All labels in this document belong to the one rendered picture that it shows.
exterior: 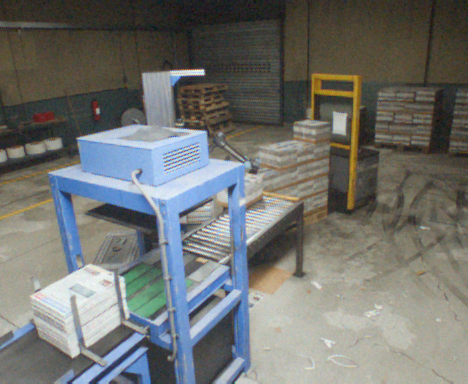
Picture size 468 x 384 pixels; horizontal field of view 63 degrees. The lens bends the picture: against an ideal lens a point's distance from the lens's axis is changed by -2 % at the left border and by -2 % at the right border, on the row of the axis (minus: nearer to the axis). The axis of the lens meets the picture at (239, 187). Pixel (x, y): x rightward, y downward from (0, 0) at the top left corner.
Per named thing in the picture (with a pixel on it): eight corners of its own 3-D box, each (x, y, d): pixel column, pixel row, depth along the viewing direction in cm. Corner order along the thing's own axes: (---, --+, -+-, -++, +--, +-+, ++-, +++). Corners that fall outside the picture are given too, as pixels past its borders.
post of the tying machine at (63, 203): (99, 369, 286) (59, 169, 235) (107, 373, 282) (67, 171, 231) (89, 376, 280) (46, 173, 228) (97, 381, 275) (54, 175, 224)
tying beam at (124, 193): (135, 160, 285) (133, 147, 282) (244, 178, 236) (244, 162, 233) (51, 188, 232) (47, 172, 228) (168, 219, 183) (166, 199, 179)
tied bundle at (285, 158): (258, 165, 483) (258, 147, 476) (276, 161, 500) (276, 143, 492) (279, 172, 455) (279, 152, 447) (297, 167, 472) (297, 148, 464)
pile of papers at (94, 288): (96, 300, 233) (89, 262, 224) (131, 317, 218) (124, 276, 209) (38, 338, 203) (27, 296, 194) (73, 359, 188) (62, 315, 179)
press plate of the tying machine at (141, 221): (150, 188, 275) (150, 185, 274) (213, 202, 247) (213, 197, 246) (84, 216, 232) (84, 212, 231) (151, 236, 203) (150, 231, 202)
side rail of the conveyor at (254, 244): (299, 211, 381) (299, 200, 377) (304, 212, 378) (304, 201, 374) (219, 277, 275) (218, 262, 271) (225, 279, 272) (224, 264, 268)
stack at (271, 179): (224, 240, 478) (220, 175, 451) (292, 214, 545) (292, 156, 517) (243, 251, 449) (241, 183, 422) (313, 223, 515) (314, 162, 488)
